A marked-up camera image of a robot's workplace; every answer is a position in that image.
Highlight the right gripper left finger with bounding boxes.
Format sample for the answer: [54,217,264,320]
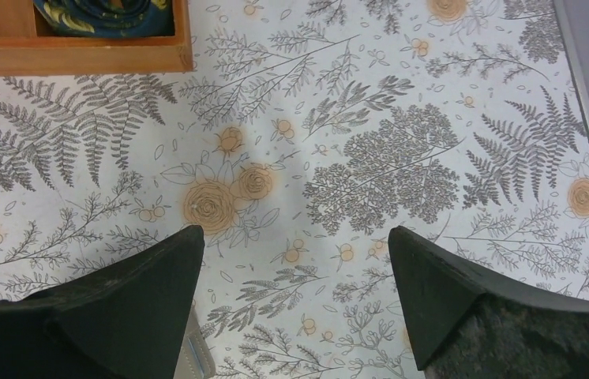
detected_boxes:
[0,226,204,378]

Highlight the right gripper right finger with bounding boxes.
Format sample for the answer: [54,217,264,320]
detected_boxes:
[388,227,589,378]

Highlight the grey leather card holder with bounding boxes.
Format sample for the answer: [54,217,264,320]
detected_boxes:
[173,308,216,379]

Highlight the floral table mat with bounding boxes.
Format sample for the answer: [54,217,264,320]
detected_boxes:
[0,1,589,378]

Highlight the orange wooden compartment box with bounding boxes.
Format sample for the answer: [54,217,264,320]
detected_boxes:
[0,1,193,76]

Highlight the rolled dark sock bottom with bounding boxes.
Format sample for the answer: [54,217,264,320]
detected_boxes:
[33,0,174,39]

